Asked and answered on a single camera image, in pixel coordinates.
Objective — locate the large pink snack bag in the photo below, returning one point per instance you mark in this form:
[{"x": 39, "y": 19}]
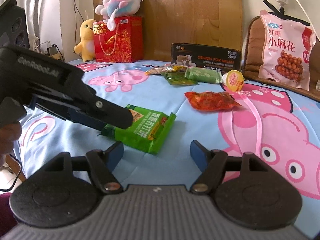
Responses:
[{"x": 282, "y": 42}]

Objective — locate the pink and blue plush toy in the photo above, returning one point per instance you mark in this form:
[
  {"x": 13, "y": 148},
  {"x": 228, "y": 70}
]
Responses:
[{"x": 125, "y": 2}]

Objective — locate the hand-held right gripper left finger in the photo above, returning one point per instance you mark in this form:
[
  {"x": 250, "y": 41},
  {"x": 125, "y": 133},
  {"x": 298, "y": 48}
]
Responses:
[{"x": 117, "y": 150}]

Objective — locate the jelly cup with yellow lid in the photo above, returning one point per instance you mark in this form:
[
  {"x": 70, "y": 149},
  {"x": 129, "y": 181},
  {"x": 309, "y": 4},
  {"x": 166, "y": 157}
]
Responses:
[{"x": 235, "y": 80}]

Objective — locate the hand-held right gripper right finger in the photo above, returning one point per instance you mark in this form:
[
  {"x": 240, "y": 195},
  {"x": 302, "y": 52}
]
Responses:
[{"x": 197, "y": 152}]

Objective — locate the red gift bag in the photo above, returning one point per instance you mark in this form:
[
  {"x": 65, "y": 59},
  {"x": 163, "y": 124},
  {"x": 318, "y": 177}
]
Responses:
[{"x": 126, "y": 42}]

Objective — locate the orange yellow snack packet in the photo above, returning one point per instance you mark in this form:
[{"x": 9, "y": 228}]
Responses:
[{"x": 160, "y": 70}]

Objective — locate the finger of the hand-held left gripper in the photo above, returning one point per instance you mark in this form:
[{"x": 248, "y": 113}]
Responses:
[
  {"x": 117, "y": 118},
  {"x": 85, "y": 118}
]

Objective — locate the small dark green snack packet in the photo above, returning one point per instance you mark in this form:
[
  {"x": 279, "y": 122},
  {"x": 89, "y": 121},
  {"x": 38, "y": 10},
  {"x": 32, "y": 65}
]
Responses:
[{"x": 178, "y": 80}]

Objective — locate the yellow plush duck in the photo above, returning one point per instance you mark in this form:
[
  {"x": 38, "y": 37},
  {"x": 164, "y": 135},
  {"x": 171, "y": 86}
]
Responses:
[{"x": 86, "y": 37}]

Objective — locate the light green snack packet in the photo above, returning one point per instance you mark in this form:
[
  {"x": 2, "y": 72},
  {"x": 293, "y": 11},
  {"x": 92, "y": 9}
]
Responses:
[{"x": 202, "y": 75}]

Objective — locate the large bright green snack packet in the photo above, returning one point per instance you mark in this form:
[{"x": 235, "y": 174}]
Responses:
[{"x": 147, "y": 131}]

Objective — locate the black box with sheep print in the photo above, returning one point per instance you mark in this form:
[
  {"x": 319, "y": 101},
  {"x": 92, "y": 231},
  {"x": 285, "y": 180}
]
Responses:
[{"x": 212, "y": 54}]

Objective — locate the blue printed blanket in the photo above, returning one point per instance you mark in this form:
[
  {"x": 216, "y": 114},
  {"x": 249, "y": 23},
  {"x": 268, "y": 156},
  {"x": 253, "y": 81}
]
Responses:
[{"x": 180, "y": 120}]

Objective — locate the white curtain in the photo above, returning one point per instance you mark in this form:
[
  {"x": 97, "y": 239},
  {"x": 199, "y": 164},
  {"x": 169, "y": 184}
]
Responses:
[{"x": 45, "y": 10}]

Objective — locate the red snack packet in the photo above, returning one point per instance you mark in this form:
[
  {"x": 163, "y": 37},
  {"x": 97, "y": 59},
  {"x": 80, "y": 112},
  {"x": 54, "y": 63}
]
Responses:
[{"x": 210, "y": 101}]

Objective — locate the wooden headboard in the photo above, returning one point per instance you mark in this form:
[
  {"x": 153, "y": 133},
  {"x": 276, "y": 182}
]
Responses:
[{"x": 187, "y": 12}]

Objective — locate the person's left hand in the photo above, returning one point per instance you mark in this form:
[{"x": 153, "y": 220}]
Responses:
[{"x": 8, "y": 137}]

